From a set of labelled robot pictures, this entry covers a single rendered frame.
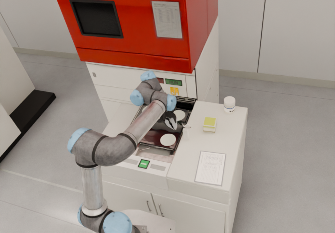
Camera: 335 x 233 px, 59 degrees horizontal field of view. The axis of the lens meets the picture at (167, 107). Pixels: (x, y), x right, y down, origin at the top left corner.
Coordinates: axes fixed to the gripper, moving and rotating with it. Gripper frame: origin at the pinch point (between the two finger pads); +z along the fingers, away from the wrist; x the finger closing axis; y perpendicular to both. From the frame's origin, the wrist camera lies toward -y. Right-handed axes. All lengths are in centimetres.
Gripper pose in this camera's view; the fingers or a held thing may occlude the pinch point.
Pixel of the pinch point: (174, 128)
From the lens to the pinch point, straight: 165.1
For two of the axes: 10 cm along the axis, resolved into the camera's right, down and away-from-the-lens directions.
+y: 3.0, -5.9, 7.5
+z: 4.3, 7.9, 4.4
